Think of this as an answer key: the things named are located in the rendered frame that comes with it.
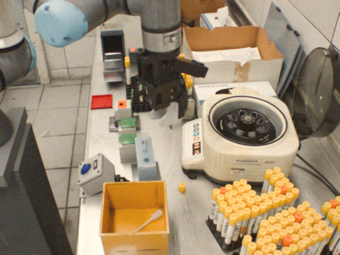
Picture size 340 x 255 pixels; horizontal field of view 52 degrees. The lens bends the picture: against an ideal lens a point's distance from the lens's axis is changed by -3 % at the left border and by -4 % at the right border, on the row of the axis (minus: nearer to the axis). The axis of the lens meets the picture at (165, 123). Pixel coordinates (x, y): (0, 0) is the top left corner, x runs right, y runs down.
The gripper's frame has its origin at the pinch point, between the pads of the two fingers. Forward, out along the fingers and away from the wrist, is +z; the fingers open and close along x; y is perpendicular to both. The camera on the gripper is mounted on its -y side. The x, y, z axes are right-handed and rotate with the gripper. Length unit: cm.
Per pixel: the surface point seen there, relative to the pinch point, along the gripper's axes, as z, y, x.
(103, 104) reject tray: 13.1, 1.5, -36.6
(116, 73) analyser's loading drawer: 8.0, -7.5, -43.0
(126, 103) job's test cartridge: 6.5, 0.0, -23.3
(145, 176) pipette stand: 8.9, 10.4, 2.2
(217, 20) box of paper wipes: 8, -65, -56
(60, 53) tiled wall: 68, -37, -201
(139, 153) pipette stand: 5.4, 8.9, -1.8
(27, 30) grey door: 44, -17, -204
